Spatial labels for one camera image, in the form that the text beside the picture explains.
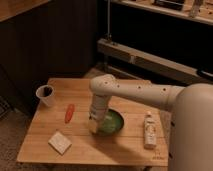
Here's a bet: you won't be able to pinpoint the wooden low table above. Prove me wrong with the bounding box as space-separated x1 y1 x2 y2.
17 78 168 167

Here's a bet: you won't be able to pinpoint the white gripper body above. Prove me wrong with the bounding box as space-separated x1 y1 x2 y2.
89 94 110 122

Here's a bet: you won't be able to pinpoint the metal vertical pole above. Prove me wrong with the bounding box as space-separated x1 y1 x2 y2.
107 0 111 41

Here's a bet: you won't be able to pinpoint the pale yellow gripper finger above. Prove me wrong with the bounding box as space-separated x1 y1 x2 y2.
88 119 99 134

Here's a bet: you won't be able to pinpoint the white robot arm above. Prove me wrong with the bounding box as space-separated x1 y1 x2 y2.
89 74 213 171

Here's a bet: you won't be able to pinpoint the wooden shelf beam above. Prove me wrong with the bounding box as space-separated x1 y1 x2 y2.
97 38 213 84

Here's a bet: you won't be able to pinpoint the beige rectangular sponge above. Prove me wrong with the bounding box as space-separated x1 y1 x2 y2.
48 131 72 155

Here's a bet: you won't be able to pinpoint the white paper cup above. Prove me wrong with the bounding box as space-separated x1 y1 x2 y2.
36 85 55 107

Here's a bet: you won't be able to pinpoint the green ceramic bowl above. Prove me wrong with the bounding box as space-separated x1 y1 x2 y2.
97 109 124 135

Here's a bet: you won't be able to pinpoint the orange carrot toy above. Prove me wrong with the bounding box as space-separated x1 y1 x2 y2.
65 104 75 123

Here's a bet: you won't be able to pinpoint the white bottle with label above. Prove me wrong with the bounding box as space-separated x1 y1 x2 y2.
144 112 157 149

